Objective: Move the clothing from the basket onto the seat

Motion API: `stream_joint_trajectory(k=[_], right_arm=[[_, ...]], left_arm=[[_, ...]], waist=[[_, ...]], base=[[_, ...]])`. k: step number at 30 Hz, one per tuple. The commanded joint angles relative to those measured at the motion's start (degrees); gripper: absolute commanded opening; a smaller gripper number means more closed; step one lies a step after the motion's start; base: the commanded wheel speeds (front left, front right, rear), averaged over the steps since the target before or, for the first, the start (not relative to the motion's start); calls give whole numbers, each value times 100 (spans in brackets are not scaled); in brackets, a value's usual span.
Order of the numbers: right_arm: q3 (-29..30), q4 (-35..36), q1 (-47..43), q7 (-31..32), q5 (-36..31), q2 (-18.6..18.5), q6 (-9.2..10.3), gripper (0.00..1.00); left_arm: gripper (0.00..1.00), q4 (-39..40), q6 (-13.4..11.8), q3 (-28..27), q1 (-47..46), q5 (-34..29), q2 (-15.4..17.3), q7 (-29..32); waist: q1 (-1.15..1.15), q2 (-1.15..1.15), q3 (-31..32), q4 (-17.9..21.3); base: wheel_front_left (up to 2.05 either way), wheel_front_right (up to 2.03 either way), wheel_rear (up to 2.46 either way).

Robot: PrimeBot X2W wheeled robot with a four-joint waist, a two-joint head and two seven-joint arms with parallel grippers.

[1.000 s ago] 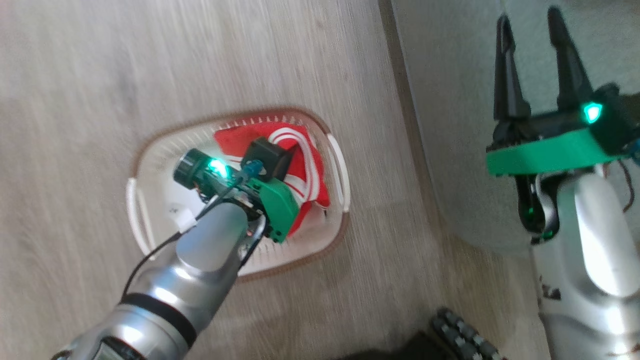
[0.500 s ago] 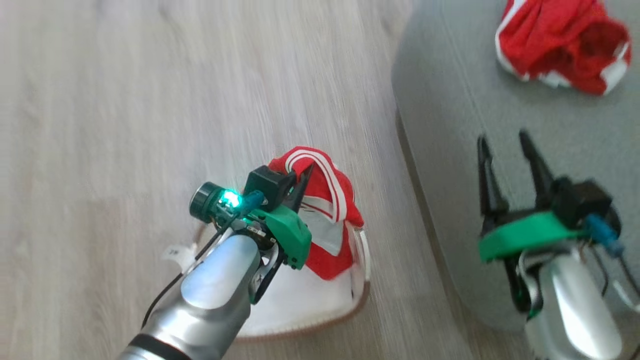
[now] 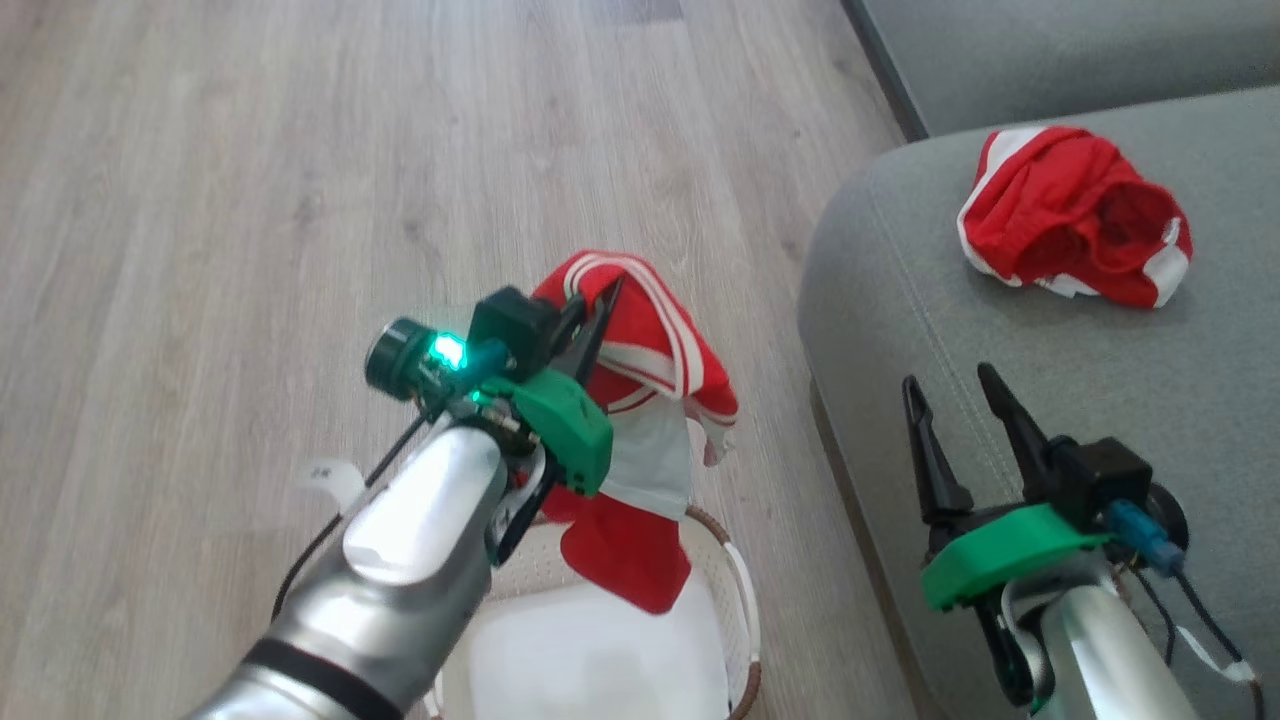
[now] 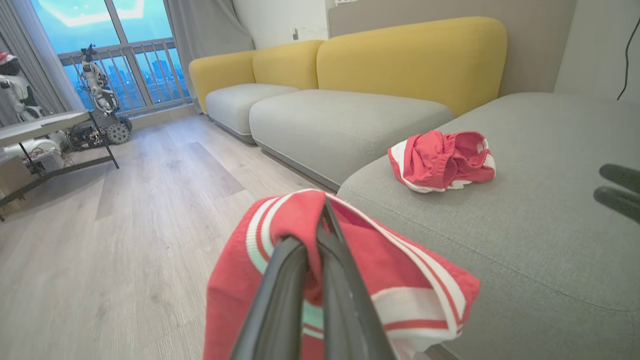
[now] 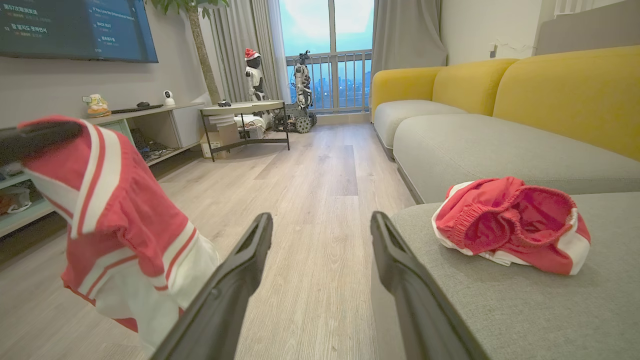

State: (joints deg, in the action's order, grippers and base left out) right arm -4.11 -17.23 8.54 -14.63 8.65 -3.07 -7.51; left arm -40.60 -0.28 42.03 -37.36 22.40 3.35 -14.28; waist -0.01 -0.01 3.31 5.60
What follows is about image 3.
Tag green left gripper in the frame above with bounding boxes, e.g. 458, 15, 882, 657
468, 276, 626, 568

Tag red jersey with white stripes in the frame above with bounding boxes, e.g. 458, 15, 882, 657
528, 249, 741, 616

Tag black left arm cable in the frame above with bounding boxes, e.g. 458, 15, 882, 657
270, 412, 433, 623

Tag red shorts with white trim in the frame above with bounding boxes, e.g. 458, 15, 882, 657
955, 125, 1195, 310

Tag grey fabric sofa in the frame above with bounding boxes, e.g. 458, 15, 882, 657
796, 84, 1280, 720

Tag dark grey rug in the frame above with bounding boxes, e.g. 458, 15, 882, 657
843, 0, 1280, 142

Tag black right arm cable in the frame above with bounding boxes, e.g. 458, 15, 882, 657
1128, 560, 1266, 720

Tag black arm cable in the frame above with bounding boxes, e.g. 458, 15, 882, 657
1128, 560, 1266, 720
270, 412, 433, 623

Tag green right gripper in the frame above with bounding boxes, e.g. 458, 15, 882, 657
901, 361, 1113, 709

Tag white woven laundry basket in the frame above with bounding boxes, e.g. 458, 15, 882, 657
423, 504, 764, 720

